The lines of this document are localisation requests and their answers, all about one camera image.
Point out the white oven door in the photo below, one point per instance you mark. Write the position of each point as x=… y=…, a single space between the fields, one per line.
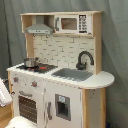
x=29 y=104

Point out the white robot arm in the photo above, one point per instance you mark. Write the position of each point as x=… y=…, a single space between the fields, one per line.
x=6 y=118

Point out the wooden toy kitchen unit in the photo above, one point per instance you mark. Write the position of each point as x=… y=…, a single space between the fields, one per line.
x=62 y=51

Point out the black toy faucet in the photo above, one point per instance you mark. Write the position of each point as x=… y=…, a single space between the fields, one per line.
x=81 y=65

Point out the grey toy sink basin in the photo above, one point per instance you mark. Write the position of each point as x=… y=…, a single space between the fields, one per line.
x=72 y=74

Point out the black toy stovetop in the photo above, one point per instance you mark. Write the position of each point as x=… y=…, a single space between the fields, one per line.
x=40 y=68

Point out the small metal cooking pot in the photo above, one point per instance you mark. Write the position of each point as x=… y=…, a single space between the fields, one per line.
x=31 y=62

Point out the right red stove knob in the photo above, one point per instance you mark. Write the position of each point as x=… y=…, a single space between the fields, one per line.
x=34 y=84

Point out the red stove knob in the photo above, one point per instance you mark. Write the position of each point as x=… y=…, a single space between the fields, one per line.
x=16 y=79
x=34 y=84

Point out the white cabinet door with dispenser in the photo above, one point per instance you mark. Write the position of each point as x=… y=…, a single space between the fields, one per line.
x=64 y=106

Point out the toy microwave with door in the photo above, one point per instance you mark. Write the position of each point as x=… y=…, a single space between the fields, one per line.
x=73 y=24

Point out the grey range hood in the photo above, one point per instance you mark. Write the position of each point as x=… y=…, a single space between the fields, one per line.
x=41 y=25

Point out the left red stove knob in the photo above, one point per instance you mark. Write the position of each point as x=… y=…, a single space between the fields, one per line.
x=16 y=79

